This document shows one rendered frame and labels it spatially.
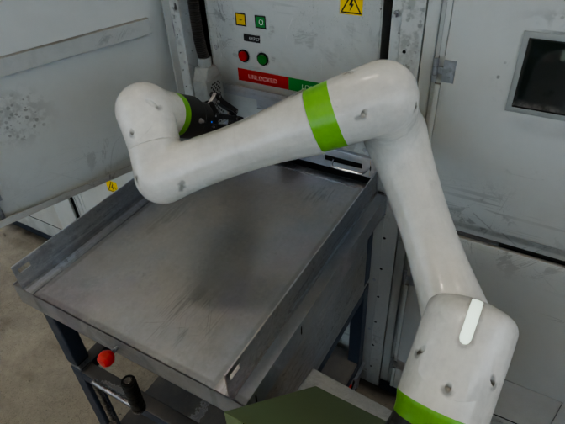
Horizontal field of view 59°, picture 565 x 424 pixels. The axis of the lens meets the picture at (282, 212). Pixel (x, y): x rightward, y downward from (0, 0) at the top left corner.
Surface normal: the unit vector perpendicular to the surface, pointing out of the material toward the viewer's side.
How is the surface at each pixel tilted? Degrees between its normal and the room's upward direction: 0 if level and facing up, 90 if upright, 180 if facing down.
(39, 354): 0
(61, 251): 90
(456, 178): 90
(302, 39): 90
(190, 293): 0
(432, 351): 48
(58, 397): 0
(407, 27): 90
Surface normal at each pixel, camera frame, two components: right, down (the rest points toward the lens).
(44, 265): 0.86, 0.28
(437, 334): -0.77, -0.34
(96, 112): 0.65, 0.44
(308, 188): -0.04, -0.79
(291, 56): -0.50, 0.55
